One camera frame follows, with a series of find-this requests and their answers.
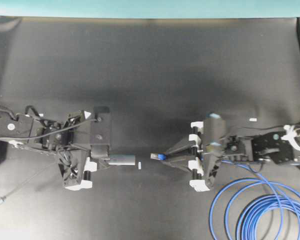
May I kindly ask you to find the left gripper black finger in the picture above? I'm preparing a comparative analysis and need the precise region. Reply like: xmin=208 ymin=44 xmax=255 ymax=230
xmin=97 ymin=157 xmax=111 ymax=169

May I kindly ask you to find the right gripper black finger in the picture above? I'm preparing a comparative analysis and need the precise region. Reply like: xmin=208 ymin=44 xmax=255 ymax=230
xmin=162 ymin=156 xmax=198 ymax=174
xmin=164 ymin=136 xmax=194 ymax=156

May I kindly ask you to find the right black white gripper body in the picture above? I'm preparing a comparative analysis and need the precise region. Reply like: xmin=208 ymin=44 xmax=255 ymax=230
xmin=188 ymin=113 xmax=226 ymax=192

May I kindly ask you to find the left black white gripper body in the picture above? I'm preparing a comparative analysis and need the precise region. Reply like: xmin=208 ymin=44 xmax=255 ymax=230
xmin=56 ymin=110 xmax=98 ymax=191

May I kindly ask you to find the grey USB hub with cable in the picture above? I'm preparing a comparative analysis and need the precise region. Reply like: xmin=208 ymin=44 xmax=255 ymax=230
xmin=0 ymin=154 xmax=136 ymax=205

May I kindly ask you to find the blue LAN cable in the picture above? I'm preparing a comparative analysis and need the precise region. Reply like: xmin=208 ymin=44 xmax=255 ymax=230
xmin=149 ymin=152 xmax=300 ymax=240

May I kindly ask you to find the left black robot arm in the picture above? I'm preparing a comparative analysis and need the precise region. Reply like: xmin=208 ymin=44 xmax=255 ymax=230
xmin=0 ymin=105 xmax=112 ymax=191

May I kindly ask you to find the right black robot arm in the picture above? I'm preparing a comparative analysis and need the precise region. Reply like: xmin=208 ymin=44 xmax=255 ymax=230
xmin=151 ymin=113 xmax=300 ymax=192

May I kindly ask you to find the small white tape marker centre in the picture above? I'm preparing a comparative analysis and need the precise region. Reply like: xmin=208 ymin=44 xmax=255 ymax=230
xmin=138 ymin=161 xmax=142 ymax=170

